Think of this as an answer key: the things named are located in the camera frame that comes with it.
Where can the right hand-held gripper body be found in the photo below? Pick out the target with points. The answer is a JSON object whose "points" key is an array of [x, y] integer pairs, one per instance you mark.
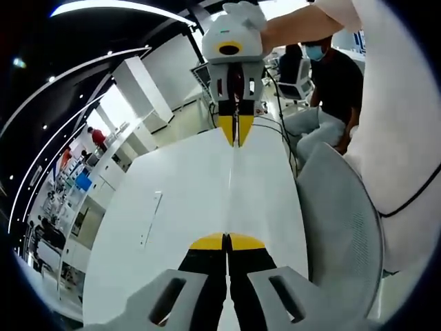
{"points": [[234, 38]]}

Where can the white counter cabinets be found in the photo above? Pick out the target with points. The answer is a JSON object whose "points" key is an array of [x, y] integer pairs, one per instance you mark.
{"points": [[113, 165]]}

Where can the computer monitor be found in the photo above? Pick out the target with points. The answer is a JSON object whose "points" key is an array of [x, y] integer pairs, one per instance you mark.
{"points": [[201, 77]]}

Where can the grey mesh office chair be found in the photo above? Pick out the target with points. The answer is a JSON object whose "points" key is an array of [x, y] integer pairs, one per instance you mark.
{"points": [[341, 224]]}

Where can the blue plastic bin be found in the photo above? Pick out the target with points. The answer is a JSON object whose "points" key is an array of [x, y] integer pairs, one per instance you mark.
{"points": [[83, 181]]}

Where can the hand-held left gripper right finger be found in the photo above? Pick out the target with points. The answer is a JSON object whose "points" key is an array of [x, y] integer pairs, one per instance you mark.
{"points": [[262, 289]]}

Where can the clear food packaging bag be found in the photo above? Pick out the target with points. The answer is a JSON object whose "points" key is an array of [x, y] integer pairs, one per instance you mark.
{"points": [[233, 186]]}

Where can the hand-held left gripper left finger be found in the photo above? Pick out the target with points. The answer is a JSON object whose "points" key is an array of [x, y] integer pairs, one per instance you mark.
{"points": [[193, 286]]}

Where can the white office chair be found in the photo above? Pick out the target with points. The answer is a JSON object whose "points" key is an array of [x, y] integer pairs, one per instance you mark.
{"points": [[298, 81]]}

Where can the person's right hand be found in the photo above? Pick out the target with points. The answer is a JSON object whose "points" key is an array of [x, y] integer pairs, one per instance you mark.
{"points": [[249, 13]]}

